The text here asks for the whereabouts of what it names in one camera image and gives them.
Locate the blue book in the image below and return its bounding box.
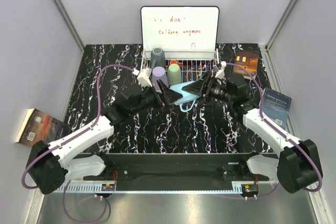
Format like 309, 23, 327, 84
262, 88, 291, 130

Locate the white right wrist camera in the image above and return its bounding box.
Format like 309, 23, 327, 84
213, 61, 227, 79

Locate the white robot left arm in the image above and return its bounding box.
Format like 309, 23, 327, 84
26, 80, 183, 195

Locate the orange mug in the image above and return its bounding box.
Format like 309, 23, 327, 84
169, 60, 183, 67

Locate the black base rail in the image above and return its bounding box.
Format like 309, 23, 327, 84
82, 152, 279, 192

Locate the white wire dish rack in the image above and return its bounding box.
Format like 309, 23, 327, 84
140, 49, 220, 82

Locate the green cup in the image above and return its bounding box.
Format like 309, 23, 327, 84
167, 63, 182, 86

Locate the light blue mug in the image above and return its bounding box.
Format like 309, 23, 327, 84
169, 81, 200, 113

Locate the white slotted cable duct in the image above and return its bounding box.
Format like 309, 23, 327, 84
66, 183, 116, 194

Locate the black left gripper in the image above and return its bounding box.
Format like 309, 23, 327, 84
130, 79, 182, 116

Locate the grey mug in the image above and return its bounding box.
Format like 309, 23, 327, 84
151, 47, 166, 69

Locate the purple cup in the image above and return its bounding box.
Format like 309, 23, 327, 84
152, 66, 169, 93

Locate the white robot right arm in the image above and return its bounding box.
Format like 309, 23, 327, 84
183, 72, 323, 194

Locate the white whiteboard black frame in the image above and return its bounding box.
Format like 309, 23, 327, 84
140, 6, 219, 51

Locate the dark book orange sky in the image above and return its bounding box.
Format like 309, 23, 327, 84
15, 108, 71, 146

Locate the book with orange windows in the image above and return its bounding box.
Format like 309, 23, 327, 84
234, 49, 258, 78

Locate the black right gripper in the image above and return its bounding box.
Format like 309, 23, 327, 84
182, 71, 234, 104

